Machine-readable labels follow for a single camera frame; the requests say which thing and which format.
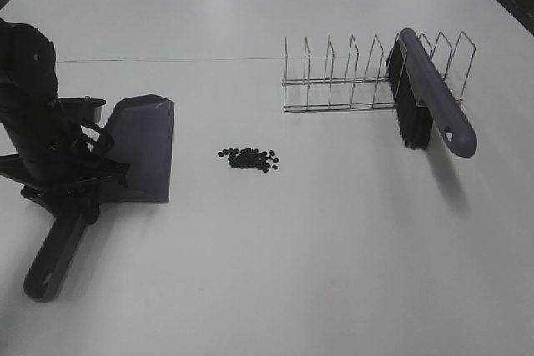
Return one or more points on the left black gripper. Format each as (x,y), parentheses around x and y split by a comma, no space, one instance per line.
(56,152)

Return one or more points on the purple plastic dustpan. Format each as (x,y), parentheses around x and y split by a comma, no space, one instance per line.
(142,128)

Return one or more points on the pile of coffee beans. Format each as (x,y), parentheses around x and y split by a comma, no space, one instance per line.
(250,158)

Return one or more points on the purple hand brush black bristles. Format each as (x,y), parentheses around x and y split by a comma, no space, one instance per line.
(423,100)

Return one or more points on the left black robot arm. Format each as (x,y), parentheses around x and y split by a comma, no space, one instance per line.
(28,61)

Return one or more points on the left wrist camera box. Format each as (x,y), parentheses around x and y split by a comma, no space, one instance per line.
(94,110)

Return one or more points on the chrome wire dish rack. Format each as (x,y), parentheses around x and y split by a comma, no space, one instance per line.
(356,77)

